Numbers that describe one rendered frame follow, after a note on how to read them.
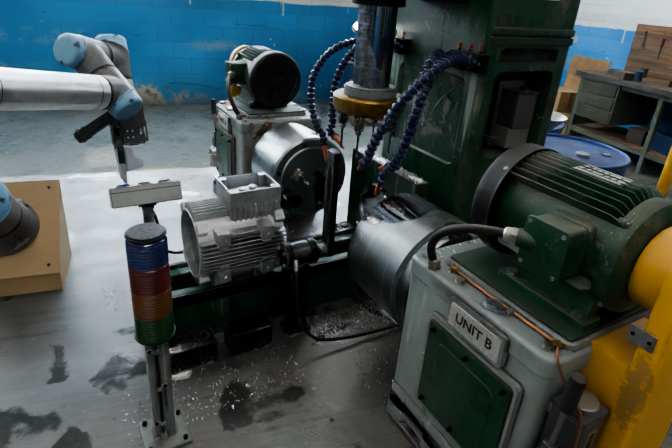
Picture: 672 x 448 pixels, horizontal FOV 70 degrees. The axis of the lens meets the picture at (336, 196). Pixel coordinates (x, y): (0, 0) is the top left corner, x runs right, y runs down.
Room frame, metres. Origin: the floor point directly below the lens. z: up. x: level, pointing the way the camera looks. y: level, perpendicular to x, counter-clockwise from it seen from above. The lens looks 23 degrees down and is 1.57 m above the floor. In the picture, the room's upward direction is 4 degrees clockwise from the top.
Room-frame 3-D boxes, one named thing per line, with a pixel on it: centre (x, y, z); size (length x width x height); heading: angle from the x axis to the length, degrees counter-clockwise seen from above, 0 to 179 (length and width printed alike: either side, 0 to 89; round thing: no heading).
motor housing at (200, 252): (1.00, 0.24, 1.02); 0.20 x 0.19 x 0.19; 122
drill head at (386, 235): (0.88, -0.20, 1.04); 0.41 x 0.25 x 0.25; 31
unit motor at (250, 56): (1.69, 0.33, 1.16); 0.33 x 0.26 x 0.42; 31
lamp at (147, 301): (0.63, 0.28, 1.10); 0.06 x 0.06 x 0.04
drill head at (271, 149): (1.47, 0.15, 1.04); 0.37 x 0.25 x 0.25; 31
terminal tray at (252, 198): (1.02, 0.20, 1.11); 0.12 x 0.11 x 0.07; 122
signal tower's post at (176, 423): (0.63, 0.28, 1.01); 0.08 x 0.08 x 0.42; 31
